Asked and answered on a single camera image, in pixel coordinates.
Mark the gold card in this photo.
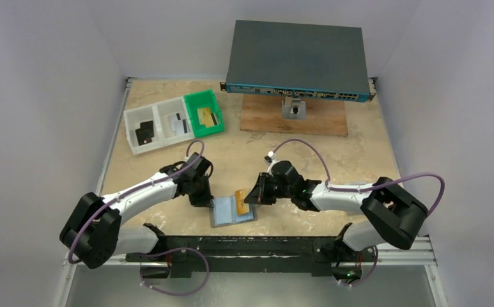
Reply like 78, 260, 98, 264
204, 112, 219, 127
197, 107, 214, 127
235, 189, 252, 216

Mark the grey leather card holder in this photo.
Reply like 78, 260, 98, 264
210, 196, 258, 228

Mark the black card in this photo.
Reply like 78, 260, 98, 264
135, 129, 153, 146
139, 120, 154, 138

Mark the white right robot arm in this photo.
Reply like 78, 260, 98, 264
244, 161, 428, 260

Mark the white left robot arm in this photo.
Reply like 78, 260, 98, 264
59, 152, 213, 269

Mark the white middle bin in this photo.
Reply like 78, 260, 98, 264
153, 96, 194, 147

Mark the white bin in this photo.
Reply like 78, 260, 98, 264
153, 96, 194, 147
123, 105, 164, 155

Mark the brown wooden board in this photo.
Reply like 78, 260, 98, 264
240, 94, 348, 137

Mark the green bin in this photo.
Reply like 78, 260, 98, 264
183, 90, 225, 138

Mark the white left bin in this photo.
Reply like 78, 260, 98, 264
123, 105, 164, 155

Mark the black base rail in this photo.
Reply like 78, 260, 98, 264
126, 235, 375, 280

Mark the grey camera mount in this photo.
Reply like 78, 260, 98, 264
281, 97, 307, 120

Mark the grey network switch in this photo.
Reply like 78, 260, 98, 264
220, 20, 376, 102

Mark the aluminium frame rail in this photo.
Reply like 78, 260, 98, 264
79, 236, 434, 269

